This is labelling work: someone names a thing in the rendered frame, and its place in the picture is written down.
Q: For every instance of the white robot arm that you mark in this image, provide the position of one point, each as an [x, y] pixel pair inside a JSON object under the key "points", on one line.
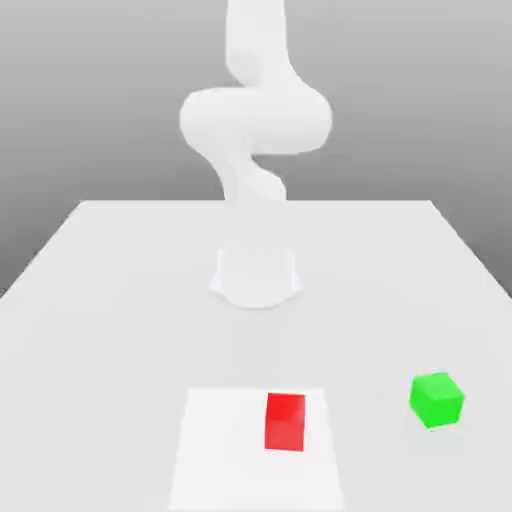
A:
{"points": [[256, 120]]}

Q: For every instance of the small red cube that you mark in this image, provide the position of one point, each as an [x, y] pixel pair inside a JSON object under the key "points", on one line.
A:
{"points": [[284, 424]]}

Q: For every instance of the small green cube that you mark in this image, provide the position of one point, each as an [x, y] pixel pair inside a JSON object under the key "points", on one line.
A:
{"points": [[436, 400]]}

